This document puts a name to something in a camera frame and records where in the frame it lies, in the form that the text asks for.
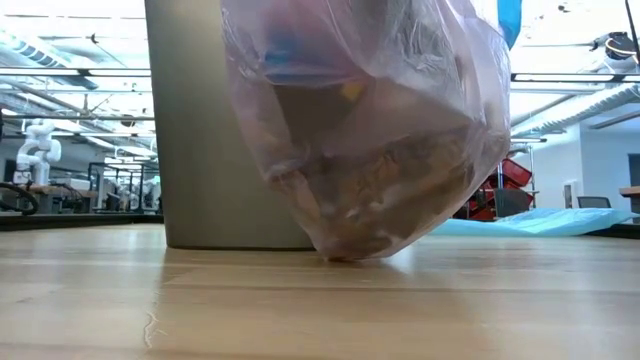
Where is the pink drawstring trash bag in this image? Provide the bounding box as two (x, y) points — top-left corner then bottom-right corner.
(219, 0), (523, 263)

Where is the grey brown trash bin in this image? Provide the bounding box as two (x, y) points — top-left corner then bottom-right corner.
(144, 0), (316, 251)

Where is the light blue trash bag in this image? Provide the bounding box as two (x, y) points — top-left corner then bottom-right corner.
(428, 207), (640, 238)

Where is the red storage bin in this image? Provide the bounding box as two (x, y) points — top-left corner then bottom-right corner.
(499, 158), (534, 189)
(453, 182), (501, 222)

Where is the wooden top workbench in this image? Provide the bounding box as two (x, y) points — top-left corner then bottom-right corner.
(618, 185), (640, 212)
(0, 184), (100, 216)

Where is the ceiling light strip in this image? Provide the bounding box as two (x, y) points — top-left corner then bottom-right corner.
(0, 68), (640, 84)

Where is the black background rig frame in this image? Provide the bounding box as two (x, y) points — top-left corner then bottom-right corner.
(87, 160), (162, 214)

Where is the silver ceiling duct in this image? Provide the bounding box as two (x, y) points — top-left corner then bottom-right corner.
(509, 83), (640, 139)
(0, 27), (101, 91)

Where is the black cable loop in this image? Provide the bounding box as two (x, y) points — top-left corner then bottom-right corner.
(0, 181), (41, 217)

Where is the black ceiling cable reel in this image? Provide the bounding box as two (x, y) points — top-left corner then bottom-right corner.
(593, 31), (640, 72)

